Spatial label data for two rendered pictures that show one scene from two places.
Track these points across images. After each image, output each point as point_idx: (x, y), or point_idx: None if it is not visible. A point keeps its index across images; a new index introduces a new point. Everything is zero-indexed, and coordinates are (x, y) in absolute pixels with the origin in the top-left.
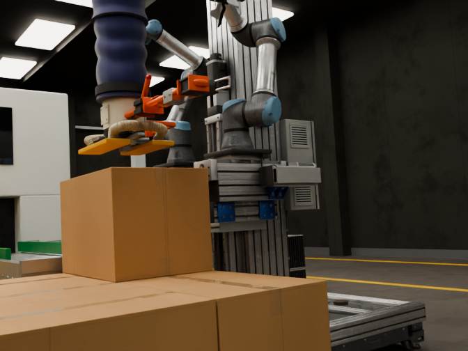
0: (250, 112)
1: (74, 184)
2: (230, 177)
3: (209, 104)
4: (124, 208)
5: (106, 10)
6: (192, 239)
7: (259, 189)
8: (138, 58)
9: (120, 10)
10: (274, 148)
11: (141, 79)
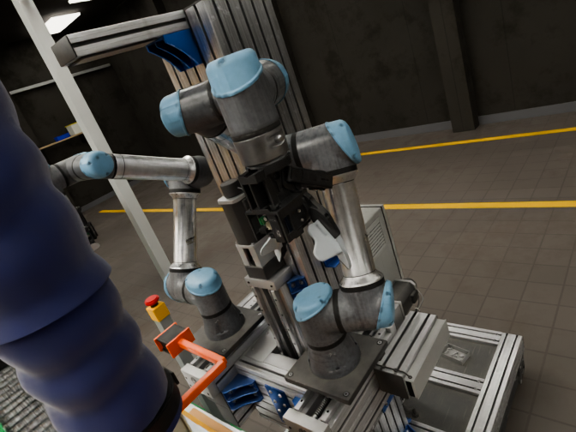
0: (353, 325)
1: None
2: (351, 423)
3: (246, 261)
4: None
5: (3, 336)
6: None
7: (381, 393)
8: (131, 371)
9: (41, 325)
10: None
11: (157, 404)
